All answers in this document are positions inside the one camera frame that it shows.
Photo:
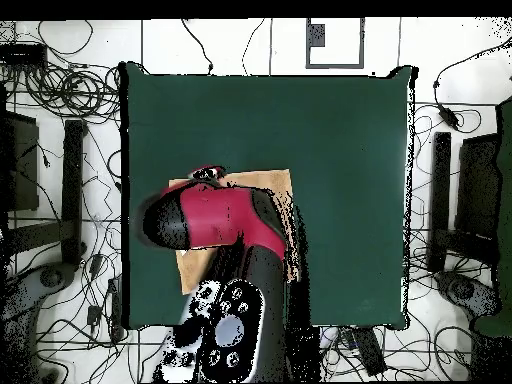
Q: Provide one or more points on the tan terry towel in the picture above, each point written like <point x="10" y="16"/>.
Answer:
<point x="276" y="182"/>

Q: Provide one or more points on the flat black box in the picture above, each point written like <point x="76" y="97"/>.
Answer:
<point x="22" y="54"/>

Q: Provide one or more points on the dark green table cloth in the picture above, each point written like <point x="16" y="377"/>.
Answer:
<point x="340" y="160"/>

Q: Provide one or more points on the black stand bar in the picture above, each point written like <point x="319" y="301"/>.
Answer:
<point x="440" y="180"/>
<point x="72" y="180"/>

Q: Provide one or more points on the small black adapter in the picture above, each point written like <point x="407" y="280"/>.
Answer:
<point x="94" y="315"/>
<point x="96" y="264"/>

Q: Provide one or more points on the black power strip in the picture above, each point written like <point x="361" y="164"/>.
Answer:
<point x="370" y="352"/>
<point x="116" y="308"/>

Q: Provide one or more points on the large black box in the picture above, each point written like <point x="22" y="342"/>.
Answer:
<point x="24" y="168"/>
<point x="478" y="188"/>

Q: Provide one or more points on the dark stand base with knob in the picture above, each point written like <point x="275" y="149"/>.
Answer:
<point x="24" y="292"/>
<point x="468" y="294"/>

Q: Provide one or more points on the black power adapter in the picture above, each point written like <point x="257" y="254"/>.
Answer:
<point x="448" y="116"/>

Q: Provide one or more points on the grey square frame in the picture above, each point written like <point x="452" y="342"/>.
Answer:
<point x="316" y="36"/>

